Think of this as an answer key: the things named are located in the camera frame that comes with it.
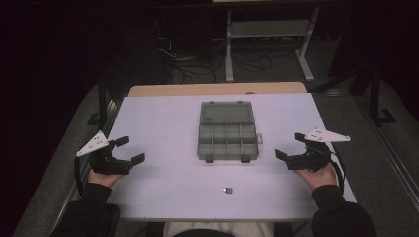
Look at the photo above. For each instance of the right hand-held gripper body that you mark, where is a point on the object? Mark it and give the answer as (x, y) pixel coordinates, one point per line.
(311, 159)

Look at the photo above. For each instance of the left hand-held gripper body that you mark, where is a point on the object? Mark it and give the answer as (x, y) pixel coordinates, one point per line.
(105, 164)

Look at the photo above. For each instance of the grey plastic compartment box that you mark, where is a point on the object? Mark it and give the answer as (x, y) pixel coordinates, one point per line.
(227, 138)

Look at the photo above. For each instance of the small grey metal part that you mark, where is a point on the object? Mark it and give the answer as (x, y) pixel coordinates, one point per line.
(228, 190)

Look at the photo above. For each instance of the person's left hand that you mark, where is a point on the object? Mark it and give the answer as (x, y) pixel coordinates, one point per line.
(103, 179)

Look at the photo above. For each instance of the person's right hand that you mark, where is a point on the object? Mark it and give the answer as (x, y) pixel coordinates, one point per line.
(321, 177)

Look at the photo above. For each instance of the black metal stand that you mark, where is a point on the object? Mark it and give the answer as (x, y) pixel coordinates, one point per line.
(102, 98)
(375, 98)

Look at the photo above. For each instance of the wooden table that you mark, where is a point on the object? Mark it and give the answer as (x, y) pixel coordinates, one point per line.
(214, 89)

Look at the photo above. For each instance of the white metal stand frame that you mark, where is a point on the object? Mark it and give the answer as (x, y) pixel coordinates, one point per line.
(270, 29)

